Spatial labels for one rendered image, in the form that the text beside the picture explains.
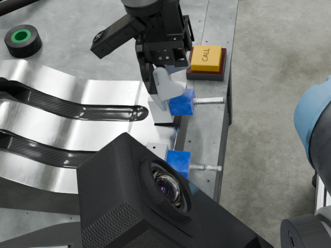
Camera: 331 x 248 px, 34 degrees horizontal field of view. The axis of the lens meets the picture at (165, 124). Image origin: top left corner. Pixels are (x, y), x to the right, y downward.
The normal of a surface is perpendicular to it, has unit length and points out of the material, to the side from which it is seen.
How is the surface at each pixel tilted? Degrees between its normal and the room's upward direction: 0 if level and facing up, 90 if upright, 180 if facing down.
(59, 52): 0
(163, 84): 72
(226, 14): 0
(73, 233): 9
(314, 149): 78
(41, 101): 28
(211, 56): 0
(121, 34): 82
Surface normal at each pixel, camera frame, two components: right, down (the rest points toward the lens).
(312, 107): -0.78, -0.25
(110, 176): -0.62, -0.53
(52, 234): -0.15, -0.71
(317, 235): -0.18, -0.83
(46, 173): 0.21, -0.55
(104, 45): -0.18, 0.70
